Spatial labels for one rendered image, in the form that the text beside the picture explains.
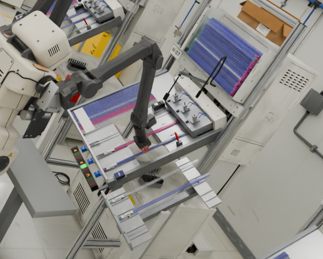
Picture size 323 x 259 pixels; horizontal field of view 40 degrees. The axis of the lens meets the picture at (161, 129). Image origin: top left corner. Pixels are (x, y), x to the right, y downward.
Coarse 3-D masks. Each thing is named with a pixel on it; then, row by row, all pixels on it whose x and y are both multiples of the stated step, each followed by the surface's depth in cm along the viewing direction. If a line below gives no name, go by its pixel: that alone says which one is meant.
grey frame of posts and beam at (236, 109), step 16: (208, 0) 277; (288, 48) 226; (192, 64) 271; (272, 64) 230; (208, 80) 258; (224, 96) 246; (256, 96) 237; (240, 112) 239; (64, 128) 285; (128, 128) 312; (224, 128) 245; (48, 144) 290; (208, 160) 252; (96, 208) 236; (176, 208) 265; (96, 224) 239; (80, 240) 241
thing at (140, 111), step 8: (160, 56) 198; (144, 64) 204; (152, 64) 203; (160, 64) 201; (144, 72) 206; (152, 72) 205; (144, 80) 208; (152, 80) 209; (144, 88) 210; (144, 96) 213; (136, 104) 218; (144, 104) 217; (136, 112) 220; (144, 112) 219; (136, 120) 222
